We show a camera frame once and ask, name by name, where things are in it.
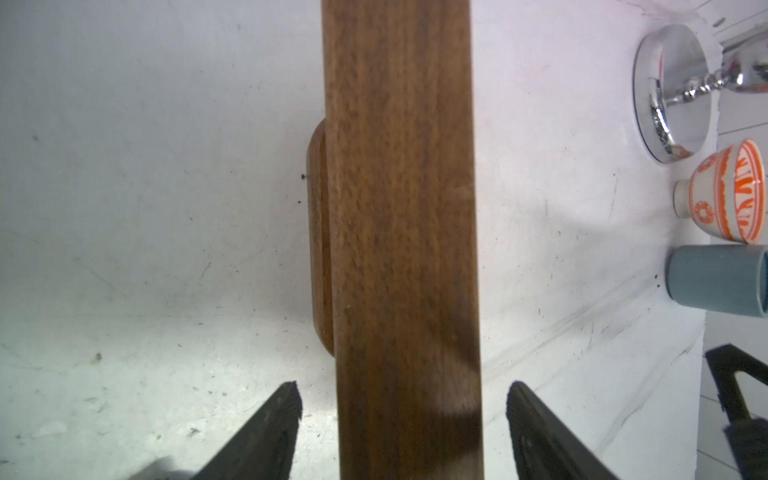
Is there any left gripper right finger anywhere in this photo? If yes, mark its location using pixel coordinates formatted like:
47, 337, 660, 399
506, 381, 617, 480

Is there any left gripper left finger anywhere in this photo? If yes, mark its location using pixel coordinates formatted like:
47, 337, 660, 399
195, 381, 303, 480

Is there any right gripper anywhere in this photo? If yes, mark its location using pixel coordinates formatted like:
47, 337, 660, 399
705, 344, 768, 480

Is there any orange patterned white bowl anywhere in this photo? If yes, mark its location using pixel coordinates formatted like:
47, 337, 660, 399
673, 139, 767, 244

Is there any chrome wire glass holder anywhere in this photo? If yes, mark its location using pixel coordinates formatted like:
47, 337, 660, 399
633, 24, 767, 164

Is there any brown wooden watch stand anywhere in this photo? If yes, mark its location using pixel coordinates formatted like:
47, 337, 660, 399
321, 1, 484, 479

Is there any grey-blue ceramic cup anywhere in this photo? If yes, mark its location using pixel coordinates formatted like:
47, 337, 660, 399
666, 244, 767, 318

